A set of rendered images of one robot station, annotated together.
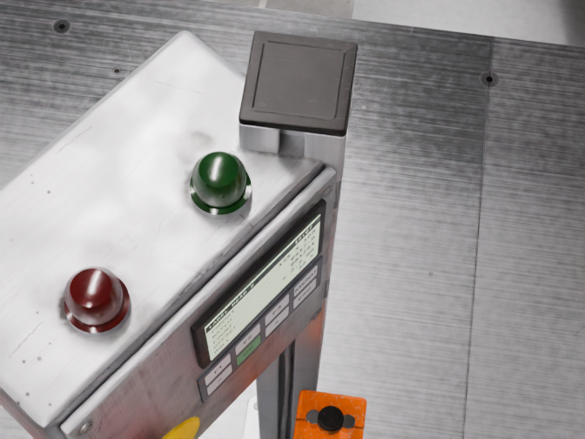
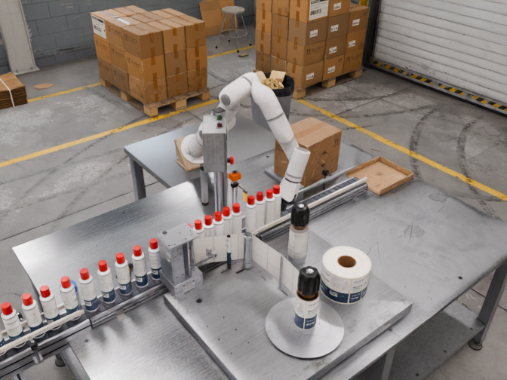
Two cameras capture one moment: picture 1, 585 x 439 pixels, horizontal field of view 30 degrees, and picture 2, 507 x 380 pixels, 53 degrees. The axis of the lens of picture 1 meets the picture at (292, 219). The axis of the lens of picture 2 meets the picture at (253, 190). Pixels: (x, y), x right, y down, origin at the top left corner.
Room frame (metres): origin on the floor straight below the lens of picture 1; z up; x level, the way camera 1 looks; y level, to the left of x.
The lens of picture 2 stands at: (-1.31, 1.32, 2.43)
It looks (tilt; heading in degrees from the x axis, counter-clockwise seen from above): 34 degrees down; 315
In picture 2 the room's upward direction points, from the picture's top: 1 degrees clockwise
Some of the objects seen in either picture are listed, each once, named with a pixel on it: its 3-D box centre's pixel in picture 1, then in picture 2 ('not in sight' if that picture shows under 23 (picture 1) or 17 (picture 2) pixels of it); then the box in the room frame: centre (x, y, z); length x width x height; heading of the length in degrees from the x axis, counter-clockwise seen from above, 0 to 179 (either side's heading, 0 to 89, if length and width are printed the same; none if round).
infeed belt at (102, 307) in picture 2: not in sight; (246, 237); (0.09, -0.03, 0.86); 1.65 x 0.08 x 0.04; 84
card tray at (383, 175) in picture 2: not in sight; (379, 174); (-0.02, -1.02, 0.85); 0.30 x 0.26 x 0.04; 84
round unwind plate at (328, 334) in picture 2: not in sight; (304, 326); (-0.48, 0.21, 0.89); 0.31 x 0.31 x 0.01
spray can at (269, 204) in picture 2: not in sight; (268, 208); (0.07, -0.16, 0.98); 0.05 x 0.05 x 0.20
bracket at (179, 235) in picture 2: not in sight; (178, 235); (0.04, 0.40, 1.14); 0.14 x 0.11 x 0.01; 84
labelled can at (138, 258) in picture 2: not in sight; (139, 266); (0.15, 0.53, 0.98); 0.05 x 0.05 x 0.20
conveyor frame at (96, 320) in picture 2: not in sight; (246, 238); (0.09, -0.03, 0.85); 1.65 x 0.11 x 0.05; 84
